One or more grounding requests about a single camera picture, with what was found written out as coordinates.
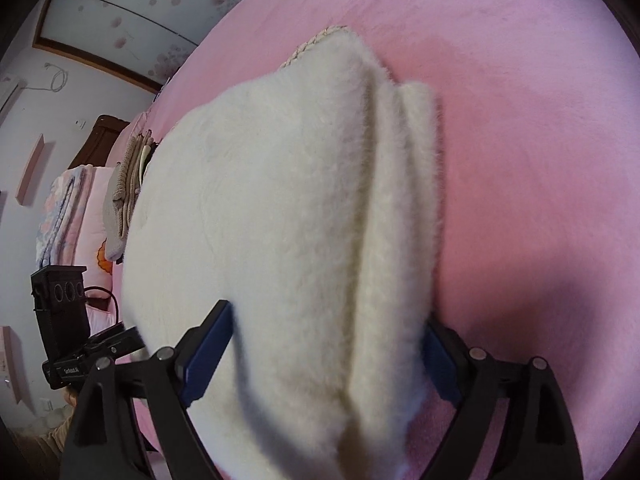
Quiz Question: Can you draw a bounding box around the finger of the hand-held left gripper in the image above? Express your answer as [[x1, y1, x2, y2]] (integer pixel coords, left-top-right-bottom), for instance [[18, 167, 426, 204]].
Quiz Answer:
[[107, 326, 149, 359]]

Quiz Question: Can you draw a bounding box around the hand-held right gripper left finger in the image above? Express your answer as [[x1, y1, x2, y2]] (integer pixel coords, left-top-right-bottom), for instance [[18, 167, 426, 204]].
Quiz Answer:
[[59, 299, 235, 480]]

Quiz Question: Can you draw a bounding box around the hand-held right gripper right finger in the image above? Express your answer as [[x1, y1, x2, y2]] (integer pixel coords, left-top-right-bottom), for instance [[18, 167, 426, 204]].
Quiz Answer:
[[422, 317, 585, 480]]

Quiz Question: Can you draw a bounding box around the white fluffy sweater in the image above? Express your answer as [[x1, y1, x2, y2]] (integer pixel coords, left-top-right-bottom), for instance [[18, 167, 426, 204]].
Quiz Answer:
[[120, 25, 443, 480]]

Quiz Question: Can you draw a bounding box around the light pink printed pillow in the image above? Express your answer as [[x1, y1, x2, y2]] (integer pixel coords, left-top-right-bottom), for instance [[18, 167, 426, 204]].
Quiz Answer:
[[85, 280, 126, 336]]

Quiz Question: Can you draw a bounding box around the pink folded quilt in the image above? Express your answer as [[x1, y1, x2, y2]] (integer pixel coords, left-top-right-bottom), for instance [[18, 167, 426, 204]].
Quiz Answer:
[[75, 167, 126, 291]]

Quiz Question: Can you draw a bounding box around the beige folded sweater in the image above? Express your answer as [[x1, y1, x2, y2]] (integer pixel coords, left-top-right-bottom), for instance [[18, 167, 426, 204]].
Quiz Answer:
[[102, 130, 156, 257]]

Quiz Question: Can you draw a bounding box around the dark wooden headboard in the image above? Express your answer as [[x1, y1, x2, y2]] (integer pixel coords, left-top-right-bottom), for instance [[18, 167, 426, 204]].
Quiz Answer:
[[69, 115, 131, 170]]

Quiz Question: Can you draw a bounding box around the white air conditioner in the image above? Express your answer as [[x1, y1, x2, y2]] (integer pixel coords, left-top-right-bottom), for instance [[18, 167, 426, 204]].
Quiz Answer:
[[0, 78, 27, 111]]

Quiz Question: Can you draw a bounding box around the pink bed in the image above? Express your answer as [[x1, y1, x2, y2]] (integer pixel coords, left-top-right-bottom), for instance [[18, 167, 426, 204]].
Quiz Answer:
[[107, 0, 640, 480]]

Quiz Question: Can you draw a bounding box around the floral sliding door wardrobe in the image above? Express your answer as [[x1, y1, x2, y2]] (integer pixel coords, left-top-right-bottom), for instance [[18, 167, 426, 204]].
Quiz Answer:
[[32, 0, 261, 93]]

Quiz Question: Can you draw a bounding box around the black cable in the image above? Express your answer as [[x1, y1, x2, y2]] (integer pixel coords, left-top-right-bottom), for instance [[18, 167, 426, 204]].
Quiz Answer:
[[82, 287, 121, 329]]

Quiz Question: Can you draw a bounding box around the pink wall shelf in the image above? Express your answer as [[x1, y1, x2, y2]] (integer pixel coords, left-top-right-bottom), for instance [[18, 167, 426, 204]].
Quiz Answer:
[[15, 133, 53, 206], [0, 325, 26, 403]]

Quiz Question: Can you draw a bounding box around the white wall cable loop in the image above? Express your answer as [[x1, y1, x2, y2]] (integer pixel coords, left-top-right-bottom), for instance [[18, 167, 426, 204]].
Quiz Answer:
[[44, 62, 68, 93]]

